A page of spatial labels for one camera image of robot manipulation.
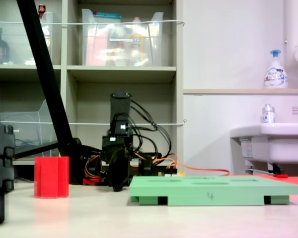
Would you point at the red cross columnar block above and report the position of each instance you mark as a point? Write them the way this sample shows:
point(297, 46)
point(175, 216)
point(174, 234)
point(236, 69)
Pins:
point(51, 177)

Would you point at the circuit board with green terminal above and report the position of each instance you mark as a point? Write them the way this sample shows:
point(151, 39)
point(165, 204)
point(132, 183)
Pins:
point(172, 173)

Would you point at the thin black tripod strut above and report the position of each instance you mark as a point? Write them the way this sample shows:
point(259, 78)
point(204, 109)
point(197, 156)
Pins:
point(37, 148)

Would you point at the beige shelf unit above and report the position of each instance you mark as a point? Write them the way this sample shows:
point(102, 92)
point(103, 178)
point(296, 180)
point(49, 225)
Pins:
point(121, 72)

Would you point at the green shape sorter board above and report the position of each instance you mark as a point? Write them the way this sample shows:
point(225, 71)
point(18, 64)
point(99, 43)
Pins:
point(213, 191)

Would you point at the thick black tripod leg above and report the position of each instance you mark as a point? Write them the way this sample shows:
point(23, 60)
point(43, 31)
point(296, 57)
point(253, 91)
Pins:
point(43, 74)

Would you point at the large clear plastic bin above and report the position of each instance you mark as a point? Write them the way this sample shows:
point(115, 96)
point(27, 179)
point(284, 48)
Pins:
point(121, 44)

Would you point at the orange detergent bottle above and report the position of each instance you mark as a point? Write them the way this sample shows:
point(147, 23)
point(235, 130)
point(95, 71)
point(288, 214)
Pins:
point(137, 44)

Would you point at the brown capped bottle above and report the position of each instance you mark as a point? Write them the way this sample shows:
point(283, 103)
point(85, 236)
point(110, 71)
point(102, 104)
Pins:
point(41, 11)

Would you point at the white sink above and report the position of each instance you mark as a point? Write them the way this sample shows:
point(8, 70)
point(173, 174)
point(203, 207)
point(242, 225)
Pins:
point(275, 143)

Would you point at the small clear bottle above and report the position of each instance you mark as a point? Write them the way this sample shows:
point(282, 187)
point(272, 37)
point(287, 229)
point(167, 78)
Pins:
point(268, 115)

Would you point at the orange mat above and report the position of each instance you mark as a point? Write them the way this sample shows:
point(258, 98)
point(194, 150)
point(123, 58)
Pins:
point(295, 182)

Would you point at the white blue soap dispenser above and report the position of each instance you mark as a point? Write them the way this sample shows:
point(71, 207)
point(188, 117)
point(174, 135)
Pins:
point(275, 74)

